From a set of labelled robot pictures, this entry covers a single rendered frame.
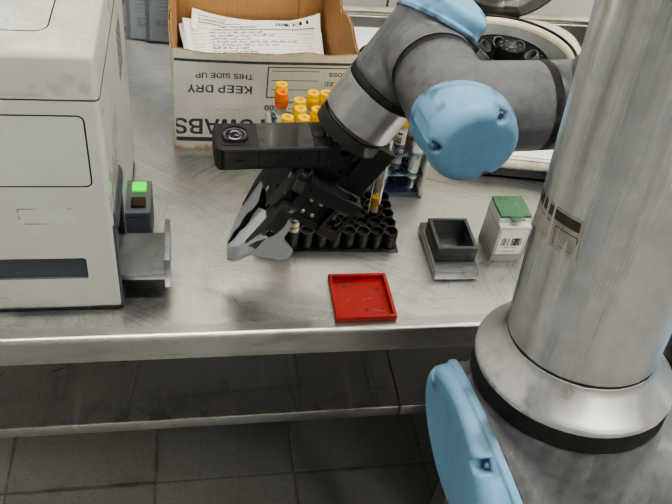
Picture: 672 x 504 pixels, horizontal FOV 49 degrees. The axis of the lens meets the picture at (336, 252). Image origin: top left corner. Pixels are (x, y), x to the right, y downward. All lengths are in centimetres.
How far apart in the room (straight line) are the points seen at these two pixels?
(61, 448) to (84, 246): 106
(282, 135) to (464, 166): 21
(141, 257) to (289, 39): 50
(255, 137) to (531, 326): 39
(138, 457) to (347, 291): 99
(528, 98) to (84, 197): 40
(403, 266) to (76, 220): 38
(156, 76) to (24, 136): 54
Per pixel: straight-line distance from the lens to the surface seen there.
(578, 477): 45
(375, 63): 68
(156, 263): 81
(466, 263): 90
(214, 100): 100
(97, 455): 176
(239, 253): 80
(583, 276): 38
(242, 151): 71
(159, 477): 172
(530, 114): 62
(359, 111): 69
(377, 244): 90
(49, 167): 71
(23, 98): 67
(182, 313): 82
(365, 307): 83
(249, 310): 82
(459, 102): 57
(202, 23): 122
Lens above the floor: 148
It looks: 42 degrees down
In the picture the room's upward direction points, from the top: 9 degrees clockwise
